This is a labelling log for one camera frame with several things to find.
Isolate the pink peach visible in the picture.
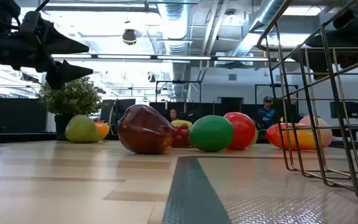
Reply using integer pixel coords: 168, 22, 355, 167
297, 114, 334, 149

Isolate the person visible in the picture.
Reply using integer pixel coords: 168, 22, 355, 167
165, 108, 180, 123
255, 95, 278, 131

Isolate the green pear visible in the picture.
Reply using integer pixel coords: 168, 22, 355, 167
250, 129, 260, 147
65, 114, 101, 144

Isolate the black hanging ceiling fixture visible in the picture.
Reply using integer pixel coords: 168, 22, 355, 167
122, 28, 137, 46

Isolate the black partition panel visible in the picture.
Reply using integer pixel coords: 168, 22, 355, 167
0, 96, 48, 134

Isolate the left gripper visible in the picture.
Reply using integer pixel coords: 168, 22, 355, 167
0, 11, 94, 91

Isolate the round green fruit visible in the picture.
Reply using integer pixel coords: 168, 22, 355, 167
188, 114, 235, 153

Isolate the yellow-green apple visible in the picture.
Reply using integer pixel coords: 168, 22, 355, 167
171, 119, 193, 130

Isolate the long ceiling light strip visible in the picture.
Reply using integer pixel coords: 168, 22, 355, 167
51, 53, 296, 63

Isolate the metal wire basket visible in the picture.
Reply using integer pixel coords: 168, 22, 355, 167
256, 0, 358, 203

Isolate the red grape bunch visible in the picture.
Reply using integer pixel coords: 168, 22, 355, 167
170, 123, 193, 149

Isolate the black monitor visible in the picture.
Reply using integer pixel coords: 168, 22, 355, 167
329, 101, 358, 119

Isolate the orange red pepper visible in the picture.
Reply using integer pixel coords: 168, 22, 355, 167
265, 123, 318, 151

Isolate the small green potted plant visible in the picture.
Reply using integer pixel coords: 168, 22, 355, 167
37, 76, 104, 141

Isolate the orange mango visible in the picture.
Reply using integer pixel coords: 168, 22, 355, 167
94, 121, 111, 140

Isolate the red apple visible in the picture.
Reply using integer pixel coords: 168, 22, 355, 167
223, 111, 257, 151

